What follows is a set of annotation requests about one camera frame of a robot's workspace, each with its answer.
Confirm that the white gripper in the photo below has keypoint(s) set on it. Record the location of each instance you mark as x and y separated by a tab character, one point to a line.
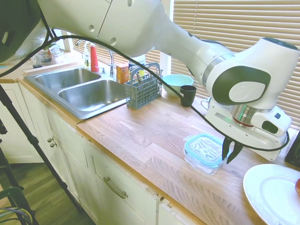
246	138

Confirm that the square glass food container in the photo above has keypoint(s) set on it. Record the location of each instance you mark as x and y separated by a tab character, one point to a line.
211	170

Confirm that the clear lid with teal rim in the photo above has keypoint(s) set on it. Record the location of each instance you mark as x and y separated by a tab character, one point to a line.
201	147

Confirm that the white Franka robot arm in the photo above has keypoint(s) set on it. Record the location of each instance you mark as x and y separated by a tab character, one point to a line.
140	28

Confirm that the clear plastic food bag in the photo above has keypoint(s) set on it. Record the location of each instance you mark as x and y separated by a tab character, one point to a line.
55	51

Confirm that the smooth white mug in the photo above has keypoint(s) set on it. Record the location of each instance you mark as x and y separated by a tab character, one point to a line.
202	103

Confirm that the white dinner plate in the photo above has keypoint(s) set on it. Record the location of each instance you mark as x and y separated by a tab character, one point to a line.
269	192

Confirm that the black countertop appliance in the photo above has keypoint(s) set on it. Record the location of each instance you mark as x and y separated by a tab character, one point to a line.
294	154

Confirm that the black cup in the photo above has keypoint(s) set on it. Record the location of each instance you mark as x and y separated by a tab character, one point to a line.
188	98

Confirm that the red fruit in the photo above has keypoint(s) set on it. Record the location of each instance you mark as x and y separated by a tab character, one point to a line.
298	186

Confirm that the teal bowl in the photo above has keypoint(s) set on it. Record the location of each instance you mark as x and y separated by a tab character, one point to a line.
173	86

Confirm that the grey plastic cutlery basket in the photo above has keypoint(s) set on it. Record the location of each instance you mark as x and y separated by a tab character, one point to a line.
140	98

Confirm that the metal cutlery piece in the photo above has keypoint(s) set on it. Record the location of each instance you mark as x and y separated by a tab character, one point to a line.
157	73

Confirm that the beige window blind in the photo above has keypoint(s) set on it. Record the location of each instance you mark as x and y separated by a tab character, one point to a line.
153	57
234	18

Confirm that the white wipes canister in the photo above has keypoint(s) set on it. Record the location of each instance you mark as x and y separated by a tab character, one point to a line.
136	70

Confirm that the orange baking soda box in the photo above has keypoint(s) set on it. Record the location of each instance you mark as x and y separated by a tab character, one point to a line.
122	73

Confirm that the chrome faucet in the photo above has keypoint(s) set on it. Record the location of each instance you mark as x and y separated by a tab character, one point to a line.
112	63

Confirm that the stainless steel double sink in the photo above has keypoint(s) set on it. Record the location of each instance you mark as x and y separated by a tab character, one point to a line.
93	96

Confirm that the small chrome sink fitting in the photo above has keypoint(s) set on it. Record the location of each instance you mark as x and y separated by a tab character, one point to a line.
102	70

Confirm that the white kitchen cabinet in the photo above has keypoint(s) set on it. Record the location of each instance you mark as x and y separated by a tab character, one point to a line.
70	152

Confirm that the red bottle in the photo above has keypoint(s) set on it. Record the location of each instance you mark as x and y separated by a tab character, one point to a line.
94	61

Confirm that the clear spray bottle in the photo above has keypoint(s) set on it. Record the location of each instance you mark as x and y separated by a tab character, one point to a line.
86	61

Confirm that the silver cabinet knob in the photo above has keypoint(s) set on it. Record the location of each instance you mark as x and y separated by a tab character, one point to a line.
50	140
54	144

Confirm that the black tripod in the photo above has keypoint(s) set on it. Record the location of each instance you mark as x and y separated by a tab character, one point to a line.
30	138

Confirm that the clear bottle with dark liquid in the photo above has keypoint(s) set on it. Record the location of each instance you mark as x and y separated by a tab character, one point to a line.
37	63

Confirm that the green clamp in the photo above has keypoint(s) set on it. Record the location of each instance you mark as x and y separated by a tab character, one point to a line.
16	193

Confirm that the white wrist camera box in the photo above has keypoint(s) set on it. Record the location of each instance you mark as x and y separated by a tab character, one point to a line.
283	122

